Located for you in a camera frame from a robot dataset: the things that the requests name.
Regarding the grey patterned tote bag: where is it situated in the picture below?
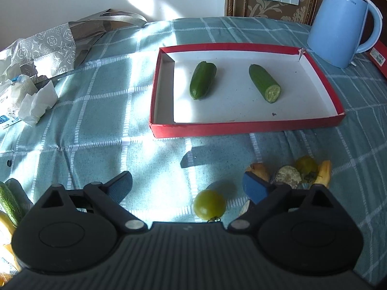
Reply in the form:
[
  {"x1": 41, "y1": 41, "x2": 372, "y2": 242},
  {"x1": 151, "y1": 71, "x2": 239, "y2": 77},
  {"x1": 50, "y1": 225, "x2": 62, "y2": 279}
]
[{"x1": 0, "y1": 9, "x2": 148, "y2": 80}]

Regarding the cucumber piece with rounded end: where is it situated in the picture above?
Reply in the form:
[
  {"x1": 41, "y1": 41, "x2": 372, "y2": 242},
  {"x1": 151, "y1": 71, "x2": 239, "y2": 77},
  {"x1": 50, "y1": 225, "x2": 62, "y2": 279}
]
[{"x1": 189, "y1": 61, "x2": 217, "y2": 100}]

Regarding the green tomato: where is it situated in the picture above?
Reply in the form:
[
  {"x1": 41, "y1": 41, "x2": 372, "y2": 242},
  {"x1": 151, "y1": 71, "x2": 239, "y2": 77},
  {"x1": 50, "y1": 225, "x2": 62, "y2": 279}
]
[
  {"x1": 295, "y1": 156, "x2": 319, "y2": 184},
  {"x1": 194, "y1": 189, "x2": 227, "y2": 222}
]

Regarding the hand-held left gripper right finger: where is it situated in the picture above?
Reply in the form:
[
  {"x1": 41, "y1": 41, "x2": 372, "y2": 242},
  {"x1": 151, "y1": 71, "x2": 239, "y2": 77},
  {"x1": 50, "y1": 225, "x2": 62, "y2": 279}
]
[{"x1": 227, "y1": 172, "x2": 349, "y2": 233}]

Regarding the teal checked blanket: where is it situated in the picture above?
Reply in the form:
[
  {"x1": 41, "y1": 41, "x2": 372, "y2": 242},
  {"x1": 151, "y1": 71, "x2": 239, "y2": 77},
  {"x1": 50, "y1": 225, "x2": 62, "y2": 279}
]
[{"x1": 0, "y1": 16, "x2": 387, "y2": 287}]

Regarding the red box with white label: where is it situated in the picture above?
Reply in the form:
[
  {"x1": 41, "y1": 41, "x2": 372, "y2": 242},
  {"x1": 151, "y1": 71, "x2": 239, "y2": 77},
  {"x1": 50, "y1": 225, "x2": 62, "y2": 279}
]
[{"x1": 365, "y1": 48, "x2": 387, "y2": 79}]

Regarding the light blue electric kettle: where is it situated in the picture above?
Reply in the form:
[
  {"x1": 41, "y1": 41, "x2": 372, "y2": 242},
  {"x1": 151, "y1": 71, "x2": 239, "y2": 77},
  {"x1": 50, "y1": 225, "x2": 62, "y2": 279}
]
[{"x1": 307, "y1": 0, "x2": 383, "y2": 69}]

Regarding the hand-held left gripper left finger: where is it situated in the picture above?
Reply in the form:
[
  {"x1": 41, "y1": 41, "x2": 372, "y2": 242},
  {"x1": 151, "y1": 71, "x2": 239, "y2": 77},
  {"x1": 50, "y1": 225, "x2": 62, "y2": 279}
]
[{"x1": 30, "y1": 171, "x2": 149, "y2": 234}]

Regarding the grey purple eggplant piece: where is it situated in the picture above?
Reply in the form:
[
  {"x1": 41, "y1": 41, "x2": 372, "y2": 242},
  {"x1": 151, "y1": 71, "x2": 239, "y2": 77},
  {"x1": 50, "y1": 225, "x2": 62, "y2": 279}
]
[{"x1": 270, "y1": 165, "x2": 302, "y2": 189}]

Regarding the clear plastic packet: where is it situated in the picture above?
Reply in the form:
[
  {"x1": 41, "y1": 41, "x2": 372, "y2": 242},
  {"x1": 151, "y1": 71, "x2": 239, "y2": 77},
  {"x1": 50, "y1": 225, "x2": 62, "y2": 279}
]
[{"x1": 0, "y1": 56, "x2": 40, "y2": 130}]

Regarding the cucumber piece with cut end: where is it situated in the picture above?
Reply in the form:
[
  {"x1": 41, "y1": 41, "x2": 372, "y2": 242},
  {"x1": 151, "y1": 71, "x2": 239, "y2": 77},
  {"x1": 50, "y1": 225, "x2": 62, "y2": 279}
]
[{"x1": 249, "y1": 64, "x2": 282, "y2": 103}]

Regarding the striped light green cucumber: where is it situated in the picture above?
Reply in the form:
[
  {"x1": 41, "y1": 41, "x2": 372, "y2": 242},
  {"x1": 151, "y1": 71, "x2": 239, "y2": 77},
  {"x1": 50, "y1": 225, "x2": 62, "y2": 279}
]
[{"x1": 0, "y1": 181, "x2": 25, "y2": 226}]

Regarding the red cardboard tray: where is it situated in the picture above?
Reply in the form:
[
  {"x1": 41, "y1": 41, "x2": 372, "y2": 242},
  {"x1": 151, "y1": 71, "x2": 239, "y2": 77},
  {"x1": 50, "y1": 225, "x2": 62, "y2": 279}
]
[{"x1": 149, "y1": 43, "x2": 345, "y2": 139}]

